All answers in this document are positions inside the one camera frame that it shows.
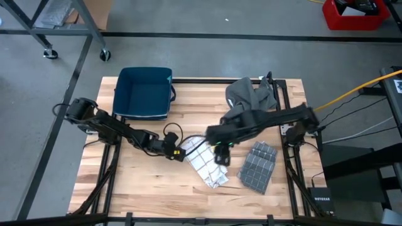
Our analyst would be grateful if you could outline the brown cardboard box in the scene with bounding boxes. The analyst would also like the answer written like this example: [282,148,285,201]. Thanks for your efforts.
[65,0,114,31]

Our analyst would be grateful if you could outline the plain grey towel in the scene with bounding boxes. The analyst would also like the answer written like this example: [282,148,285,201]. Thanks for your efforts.
[221,77,279,125]

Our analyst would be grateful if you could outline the black equipment stand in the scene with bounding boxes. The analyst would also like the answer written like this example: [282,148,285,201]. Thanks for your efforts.
[320,65,402,220]

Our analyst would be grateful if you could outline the black Netgear network switch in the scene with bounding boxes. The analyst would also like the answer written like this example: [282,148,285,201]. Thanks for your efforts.
[307,187,335,216]

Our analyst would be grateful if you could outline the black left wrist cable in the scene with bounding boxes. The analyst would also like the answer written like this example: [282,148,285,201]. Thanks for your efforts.
[163,122,185,148]

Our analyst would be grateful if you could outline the red plastic crate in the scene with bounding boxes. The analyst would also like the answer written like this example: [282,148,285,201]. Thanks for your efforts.
[322,0,392,31]

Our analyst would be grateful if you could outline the silver padded bag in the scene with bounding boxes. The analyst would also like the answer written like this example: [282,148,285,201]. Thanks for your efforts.
[40,0,75,28]

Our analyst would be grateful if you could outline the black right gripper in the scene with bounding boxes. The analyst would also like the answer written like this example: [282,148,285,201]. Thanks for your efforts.
[205,111,252,166]

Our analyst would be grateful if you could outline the grey metal cart with casters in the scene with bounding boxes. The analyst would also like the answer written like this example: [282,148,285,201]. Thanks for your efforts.
[0,0,111,62]

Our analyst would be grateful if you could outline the black aluminium table frame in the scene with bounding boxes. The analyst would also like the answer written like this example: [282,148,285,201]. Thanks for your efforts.
[67,71,334,226]

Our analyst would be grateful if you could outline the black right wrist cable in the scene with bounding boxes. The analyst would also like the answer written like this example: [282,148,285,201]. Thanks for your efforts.
[177,134,209,157]

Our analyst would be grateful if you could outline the black electronic device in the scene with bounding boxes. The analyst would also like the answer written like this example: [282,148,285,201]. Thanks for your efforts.
[334,0,379,16]

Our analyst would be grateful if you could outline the black floor cable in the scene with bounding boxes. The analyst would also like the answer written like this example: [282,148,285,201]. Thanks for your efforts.
[318,94,389,128]

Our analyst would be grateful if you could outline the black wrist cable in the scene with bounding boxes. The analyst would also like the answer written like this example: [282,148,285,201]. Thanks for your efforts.
[177,134,209,157]
[163,122,185,148]

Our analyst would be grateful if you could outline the grey floor cable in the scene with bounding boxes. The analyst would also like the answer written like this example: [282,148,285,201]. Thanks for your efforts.
[322,116,395,145]

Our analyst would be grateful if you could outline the white red-checked towel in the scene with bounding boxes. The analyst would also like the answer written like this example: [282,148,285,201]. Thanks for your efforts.
[180,135,230,189]

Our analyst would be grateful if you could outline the navy blue fabric bin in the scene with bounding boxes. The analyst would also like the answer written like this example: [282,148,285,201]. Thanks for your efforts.
[112,66,177,121]

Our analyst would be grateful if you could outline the dark grey white-grid towel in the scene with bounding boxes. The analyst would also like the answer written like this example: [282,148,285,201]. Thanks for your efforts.
[237,141,279,195]

